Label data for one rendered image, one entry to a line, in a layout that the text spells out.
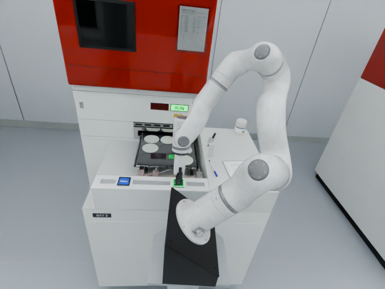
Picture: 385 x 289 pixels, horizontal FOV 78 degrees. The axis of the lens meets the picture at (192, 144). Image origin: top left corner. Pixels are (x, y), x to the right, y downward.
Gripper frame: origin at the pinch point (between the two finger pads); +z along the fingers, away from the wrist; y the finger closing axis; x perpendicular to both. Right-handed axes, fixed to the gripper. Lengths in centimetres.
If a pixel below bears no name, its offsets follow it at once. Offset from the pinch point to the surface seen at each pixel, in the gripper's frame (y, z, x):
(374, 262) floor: -36, 93, 172
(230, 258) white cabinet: -8, 58, 36
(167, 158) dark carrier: -29.7, 2.1, -5.8
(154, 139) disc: -50, -2, -15
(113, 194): 3.1, 6.5, -30.5
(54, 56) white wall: -202, -41, -141
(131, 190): 3.7, 3.7, -21.9
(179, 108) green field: -54, -24, 1
